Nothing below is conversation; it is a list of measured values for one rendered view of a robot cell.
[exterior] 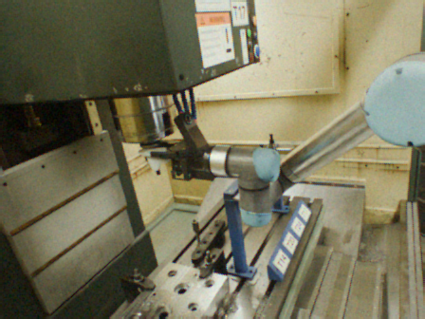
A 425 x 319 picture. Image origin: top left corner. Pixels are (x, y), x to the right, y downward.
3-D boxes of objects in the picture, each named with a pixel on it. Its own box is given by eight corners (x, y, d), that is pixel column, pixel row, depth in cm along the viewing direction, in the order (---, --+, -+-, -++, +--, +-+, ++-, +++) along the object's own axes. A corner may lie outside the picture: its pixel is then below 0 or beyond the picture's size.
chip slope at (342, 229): (363, 226, 173) (364, 183, 163) (345, 329, 118) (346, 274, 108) (219, 207, 217) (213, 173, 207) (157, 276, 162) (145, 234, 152)
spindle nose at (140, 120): (149, 124, 95) (139, 84, 90) (191, 125, 86) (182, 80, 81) (105, 142, 83) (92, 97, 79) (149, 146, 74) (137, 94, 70)
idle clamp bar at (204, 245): (227, 233, 138) (225, 220, 136) (202, 274, 117) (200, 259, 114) (216, 232, 141) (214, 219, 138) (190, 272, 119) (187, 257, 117)
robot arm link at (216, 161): (222, 152, 71) (237, 140, 78) (205, 150, 73) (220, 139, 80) (226, 182, 74) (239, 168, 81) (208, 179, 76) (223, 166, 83)
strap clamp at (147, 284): (163, 306, 106) (153, 270, 100) (157, 313, 103) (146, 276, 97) (133, 295, 112) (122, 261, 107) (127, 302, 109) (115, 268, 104)
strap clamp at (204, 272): (228, 273, 115) (222, 239, 109) (211, 300, 104) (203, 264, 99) (219, 272, 116) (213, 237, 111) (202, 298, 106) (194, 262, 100)
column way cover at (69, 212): (138, 238, 145) (108, 130, 126) (49, 318, 108) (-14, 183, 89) (131, 236, 148) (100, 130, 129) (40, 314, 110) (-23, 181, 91)
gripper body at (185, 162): (169, 178, 82) (210, 185, 77) (163, 147, 79) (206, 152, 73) (184, 167, 88) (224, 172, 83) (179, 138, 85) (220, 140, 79)
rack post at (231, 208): (257, 270, 114) (248, 197, 103) (251, 279, 110) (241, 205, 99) (232, 264, 119) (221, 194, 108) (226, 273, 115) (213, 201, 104)
